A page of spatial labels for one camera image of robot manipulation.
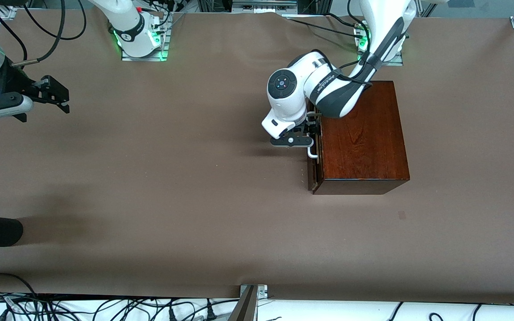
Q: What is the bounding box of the wooden drawer with white handle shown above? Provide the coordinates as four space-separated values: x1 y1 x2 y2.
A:
306 111 325 192

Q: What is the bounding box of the black cable on table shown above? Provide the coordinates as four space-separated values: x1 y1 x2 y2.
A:
286 16 361 36

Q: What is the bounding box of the small aluminium bracket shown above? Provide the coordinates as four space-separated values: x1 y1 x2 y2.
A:
240 284 268 299

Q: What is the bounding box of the dark brown wooden cabinet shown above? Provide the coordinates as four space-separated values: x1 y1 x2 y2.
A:
311 81 410 195

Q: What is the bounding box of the grey metal frame box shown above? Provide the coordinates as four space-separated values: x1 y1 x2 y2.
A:
231 0 298 13

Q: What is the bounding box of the dark metal post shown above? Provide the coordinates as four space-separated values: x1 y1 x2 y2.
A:
228 286 258 321

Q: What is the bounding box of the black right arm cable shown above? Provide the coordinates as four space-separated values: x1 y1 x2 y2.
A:
11 0 66 68

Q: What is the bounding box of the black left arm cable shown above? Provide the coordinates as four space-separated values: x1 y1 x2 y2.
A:
312 47 374 88

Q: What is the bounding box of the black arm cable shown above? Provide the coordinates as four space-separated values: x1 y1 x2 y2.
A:
11 0 66 68
312 47 374 88

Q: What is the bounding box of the black hanging cable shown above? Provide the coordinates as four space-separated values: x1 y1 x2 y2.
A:
22 0 88 41
0 4 28 61

